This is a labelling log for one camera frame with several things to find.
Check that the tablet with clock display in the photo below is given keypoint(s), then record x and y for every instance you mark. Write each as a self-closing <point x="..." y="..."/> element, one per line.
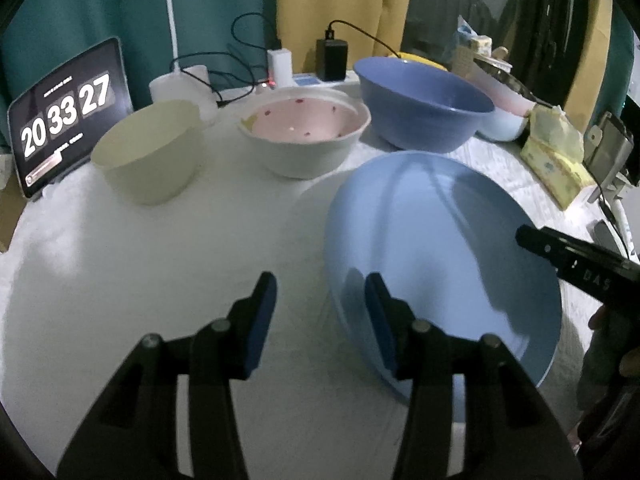
<point x="65" y="110"/>

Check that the pale pink bowl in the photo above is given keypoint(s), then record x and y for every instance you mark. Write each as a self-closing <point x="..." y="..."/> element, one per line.
<point x="500" y="95"/>

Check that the white power strip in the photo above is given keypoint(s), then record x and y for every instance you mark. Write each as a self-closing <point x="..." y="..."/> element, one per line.
<point x="307" y="80"/>

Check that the cream bowl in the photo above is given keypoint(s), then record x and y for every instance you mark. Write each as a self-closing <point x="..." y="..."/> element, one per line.
<point x="150" y="160"/>

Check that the teal curtain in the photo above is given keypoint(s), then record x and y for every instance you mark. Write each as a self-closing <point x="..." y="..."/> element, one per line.
<point x="75" y="10"/>

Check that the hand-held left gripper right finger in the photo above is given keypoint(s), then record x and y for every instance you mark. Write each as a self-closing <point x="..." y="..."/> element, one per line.
<point x="380" y="320"/>

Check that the white charger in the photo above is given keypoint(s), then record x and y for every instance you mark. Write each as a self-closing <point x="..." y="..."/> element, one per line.
<point x="280" y="67"/>

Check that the large blue bowl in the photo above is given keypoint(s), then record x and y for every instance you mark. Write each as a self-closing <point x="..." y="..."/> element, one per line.
<point x="425" y="115"/>

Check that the blue plate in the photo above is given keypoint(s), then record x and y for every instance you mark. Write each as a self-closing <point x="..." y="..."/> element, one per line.
<point x="440" y="240"/>

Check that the person's right hand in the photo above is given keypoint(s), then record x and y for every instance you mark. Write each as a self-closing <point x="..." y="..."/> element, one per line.
<point x="600" y="370"/>

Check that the yellow curtain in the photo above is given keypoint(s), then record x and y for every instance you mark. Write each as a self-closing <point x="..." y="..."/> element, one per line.
<point x="598" y="35"/>
<point x="350" y="0"/>

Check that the white container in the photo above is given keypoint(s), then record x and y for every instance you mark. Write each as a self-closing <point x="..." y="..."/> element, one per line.
<point x="472" y="50"/>

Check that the yellow tissue pack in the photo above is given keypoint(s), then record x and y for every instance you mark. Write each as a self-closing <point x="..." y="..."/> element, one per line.
<point x="555" y="160"/>

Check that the glass sliding door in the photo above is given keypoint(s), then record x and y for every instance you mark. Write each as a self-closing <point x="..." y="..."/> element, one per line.
<point x="440" y="10"/>

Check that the white desk lamp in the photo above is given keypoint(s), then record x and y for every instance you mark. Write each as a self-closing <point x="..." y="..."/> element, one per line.
<point x="180" y="87"/>

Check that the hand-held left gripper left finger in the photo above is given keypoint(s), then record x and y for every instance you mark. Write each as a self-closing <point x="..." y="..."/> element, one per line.
<point x="262" y="320"/>

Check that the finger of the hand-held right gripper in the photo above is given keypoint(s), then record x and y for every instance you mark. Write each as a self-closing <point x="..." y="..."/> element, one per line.
<point x="545" y="247"/>

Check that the black charger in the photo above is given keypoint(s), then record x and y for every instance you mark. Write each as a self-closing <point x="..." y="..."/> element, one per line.
<point x="331" y="60"/>

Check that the white bowl with pink inside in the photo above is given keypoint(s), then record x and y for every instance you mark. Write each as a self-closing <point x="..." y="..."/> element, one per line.
<point x="300" y="120"/>

